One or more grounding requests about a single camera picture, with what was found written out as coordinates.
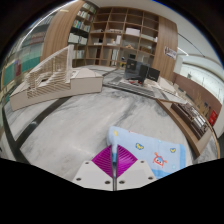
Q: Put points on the light blue cartoon-print towel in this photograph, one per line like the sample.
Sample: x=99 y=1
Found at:
x=150 y=148

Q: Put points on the white slatted architectural model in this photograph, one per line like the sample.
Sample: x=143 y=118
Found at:
x=56 y=80

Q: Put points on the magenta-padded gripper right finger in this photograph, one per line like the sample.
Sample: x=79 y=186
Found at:
x=138 y=175

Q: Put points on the black display boxes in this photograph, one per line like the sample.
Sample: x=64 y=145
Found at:
x=140 y=71

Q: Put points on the white wall poster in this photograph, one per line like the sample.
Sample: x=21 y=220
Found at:
x=170 y=52

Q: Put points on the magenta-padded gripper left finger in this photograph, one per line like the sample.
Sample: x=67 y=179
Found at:
x=95 y=176

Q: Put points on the red bin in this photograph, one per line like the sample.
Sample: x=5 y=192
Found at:
x=213 y=117

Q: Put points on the wooden shelf unit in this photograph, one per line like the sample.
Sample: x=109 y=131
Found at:
x=113 y=36

